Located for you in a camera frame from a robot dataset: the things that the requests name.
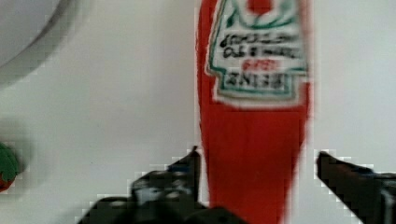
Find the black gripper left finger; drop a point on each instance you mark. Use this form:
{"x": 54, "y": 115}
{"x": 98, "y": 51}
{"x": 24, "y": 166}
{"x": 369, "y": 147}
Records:
{"x": 169, "y": 196}

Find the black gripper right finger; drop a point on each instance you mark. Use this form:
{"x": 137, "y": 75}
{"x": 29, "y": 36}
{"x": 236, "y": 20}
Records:
{"x": 370, "y": 196}

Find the red plush ketchup bottle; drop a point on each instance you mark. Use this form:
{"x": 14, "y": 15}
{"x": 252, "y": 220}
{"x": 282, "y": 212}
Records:
{"x": 253, "y": 74}

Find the lavender round plate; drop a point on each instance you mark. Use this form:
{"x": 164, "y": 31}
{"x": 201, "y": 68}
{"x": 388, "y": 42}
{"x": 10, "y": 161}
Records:
{"x": 31, "y": 30}

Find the red strawberry toy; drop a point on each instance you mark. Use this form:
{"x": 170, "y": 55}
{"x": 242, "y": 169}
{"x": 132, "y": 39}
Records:
{"x": 9, "y": 167}

